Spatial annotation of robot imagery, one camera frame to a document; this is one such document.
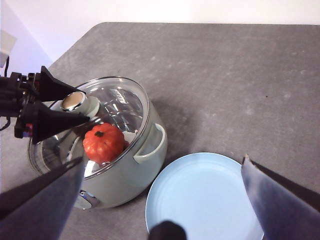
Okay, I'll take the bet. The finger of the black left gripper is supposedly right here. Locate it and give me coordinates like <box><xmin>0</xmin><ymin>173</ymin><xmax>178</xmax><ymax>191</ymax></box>
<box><xmin>38</xmin><ymin>65</ymin><xmax>87</xmax><ymax>103</ymax></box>
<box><xmin>31</xmin><ymin>102</ymin><xmax>90</xmax><ymax>145</ymax></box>

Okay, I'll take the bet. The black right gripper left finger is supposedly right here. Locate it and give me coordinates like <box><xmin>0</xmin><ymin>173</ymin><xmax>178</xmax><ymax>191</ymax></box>
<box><xmin>0</xmin><ymin>156</ymin><xmax>84</xmax><ymax>240</ymax></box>

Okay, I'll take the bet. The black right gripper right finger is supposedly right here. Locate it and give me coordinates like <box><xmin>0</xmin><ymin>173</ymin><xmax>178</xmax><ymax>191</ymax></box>
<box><xmin>241</xmin><ymin>154</ymin><xmax>320</xmax><ymax>240</ymax></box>

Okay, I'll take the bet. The orange toy pumpkin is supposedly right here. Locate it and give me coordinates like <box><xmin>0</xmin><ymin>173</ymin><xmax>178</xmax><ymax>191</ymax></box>
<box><xmin>82</xmin><ymin>122</ymin><xmax>126</xmax><ymax>166</ymax></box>

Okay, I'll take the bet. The glass lid with green knob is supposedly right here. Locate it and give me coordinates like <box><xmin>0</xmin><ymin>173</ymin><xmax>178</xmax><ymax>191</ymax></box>
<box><xmin>27</xmin><ymin>76</ymin><xmax>151</xmax><ymax>181</ymax></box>

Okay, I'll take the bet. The blue round plate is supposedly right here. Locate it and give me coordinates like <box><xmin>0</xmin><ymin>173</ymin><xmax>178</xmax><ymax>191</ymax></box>
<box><xmin>145</xmin><ymin>152</ymin><xmax>265</xmax><ymax>240</ymax></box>

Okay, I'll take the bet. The pale green electric steamer pot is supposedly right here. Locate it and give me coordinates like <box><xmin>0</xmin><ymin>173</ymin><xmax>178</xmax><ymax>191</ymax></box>
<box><xmin>27</xmin><ymin>94</ymin><xmax>168</xmax><ymax>210</ymax></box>

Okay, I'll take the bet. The black cable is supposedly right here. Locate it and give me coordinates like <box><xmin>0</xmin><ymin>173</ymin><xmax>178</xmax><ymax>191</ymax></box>
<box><xmin>0</xmin><ymin>56</ymin><xmax>11</xmax><ymax>131</ymax></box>

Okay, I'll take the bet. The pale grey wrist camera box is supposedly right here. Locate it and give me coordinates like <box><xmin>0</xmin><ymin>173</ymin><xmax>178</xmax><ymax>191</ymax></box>
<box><xmin>0</xmin><ymin>31</ymin><xmax>17</xmax><ymax>68</ymax></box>

